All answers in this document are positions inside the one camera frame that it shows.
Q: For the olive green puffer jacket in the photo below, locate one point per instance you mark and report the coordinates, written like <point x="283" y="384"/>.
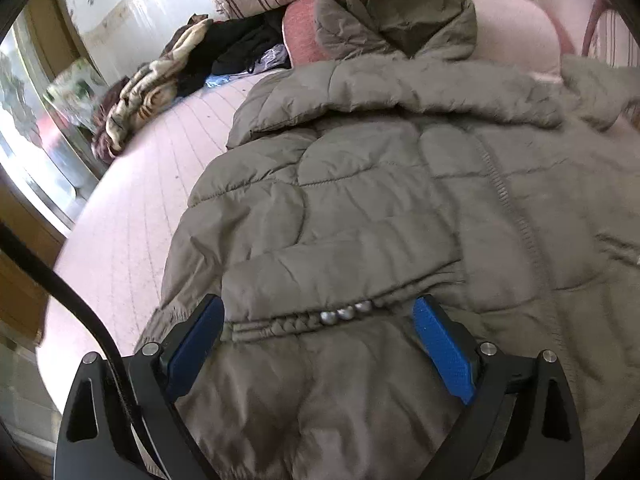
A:
<point x="397" y="167"/>

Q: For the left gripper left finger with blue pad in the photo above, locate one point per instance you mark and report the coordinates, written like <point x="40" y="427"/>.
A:
<point x="187" y="346"/>

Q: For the brown cream patterned blanket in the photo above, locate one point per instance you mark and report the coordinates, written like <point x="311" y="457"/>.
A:
<point x="132" y="102"/>

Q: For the pink bed sheet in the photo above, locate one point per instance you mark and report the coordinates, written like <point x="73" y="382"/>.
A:
<point x="116" y="252"/>

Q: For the black clothing pile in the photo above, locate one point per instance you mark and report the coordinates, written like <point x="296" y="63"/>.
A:
<point x="231" y="47"/>

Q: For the striped floral quilt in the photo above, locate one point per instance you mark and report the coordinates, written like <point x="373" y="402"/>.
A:
<point x="609" y="40"/>

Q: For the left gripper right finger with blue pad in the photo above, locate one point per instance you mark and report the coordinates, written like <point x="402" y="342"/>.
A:
<point x="450" y="346"/>

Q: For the wooden glass cabinet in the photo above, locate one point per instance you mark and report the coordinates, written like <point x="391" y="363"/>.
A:
<point x="48" y="171"/>

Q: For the floral box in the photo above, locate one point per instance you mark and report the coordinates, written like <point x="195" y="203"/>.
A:
<point x="76" y="93"/>

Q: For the pink bolster with red ends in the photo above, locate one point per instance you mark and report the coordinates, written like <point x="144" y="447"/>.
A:
<point x="510" y="32"/>

